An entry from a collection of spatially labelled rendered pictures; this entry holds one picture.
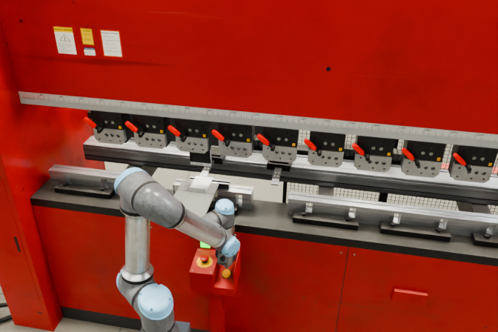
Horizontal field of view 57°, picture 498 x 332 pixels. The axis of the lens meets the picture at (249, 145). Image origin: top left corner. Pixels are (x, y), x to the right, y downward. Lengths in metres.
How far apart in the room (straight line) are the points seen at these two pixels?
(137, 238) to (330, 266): 0.99
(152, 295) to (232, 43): 0.99
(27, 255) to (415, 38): 2.10
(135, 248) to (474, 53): 1.40
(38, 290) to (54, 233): 0.36
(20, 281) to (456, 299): 2.21
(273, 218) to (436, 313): 0.89
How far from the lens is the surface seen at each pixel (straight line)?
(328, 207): 2.19
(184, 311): 2.68
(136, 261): 1.72
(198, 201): 2.11
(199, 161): 2.18
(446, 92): 1.93
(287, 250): 2.21
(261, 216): 2.22
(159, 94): 2.05
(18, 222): 2.55
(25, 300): 2.96
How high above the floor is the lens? 2.25
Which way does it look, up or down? 30 degrees down
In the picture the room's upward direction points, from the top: 1 degrees clockwise
